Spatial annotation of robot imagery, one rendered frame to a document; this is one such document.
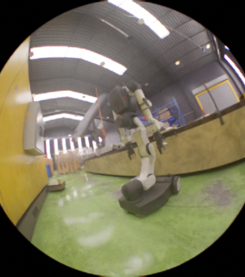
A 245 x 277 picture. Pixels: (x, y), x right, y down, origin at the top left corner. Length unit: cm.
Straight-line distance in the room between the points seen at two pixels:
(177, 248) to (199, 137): 122
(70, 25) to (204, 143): 958
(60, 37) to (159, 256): 996
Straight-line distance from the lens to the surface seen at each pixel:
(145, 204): 82
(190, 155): 142
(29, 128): 154
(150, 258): 67
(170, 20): 1060
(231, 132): 145
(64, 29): 917
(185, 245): 70
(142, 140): 100
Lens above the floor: 62
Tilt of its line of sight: 10 degrees up
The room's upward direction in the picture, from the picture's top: 14 degrees counter-clockwise
